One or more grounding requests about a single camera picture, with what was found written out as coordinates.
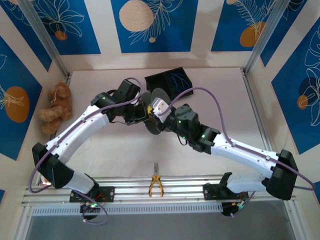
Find dark grey cable spool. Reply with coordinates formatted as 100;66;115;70
141;87;173;136

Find black two-compartment bin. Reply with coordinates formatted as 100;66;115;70
144;66;195;100

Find brown teddy bear plush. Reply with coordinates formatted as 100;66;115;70
38;82;74;135

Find black controller box with LED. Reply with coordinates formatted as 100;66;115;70
221;201;247;217
79;202;101;221

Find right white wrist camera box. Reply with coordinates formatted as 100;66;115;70
151;97;172;124

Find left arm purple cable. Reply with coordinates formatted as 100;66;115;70
27;77;142;225

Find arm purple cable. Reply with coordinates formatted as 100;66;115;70
162;86;316;218
27;77;142;225

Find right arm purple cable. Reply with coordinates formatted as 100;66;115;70
162;86;316;218

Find yellow-handled pliers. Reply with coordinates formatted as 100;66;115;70
149;162;165;198

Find aluminium mounting rail beam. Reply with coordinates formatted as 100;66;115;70
21;174;297;207

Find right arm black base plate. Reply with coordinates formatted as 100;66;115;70
202;182;249;201

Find white slotted cable duct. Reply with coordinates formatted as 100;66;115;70
31;202;223;216

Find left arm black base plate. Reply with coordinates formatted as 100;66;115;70
69;186;116;203

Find aluminium frame post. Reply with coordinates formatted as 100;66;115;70
243;0;292;76
18;0;71;78

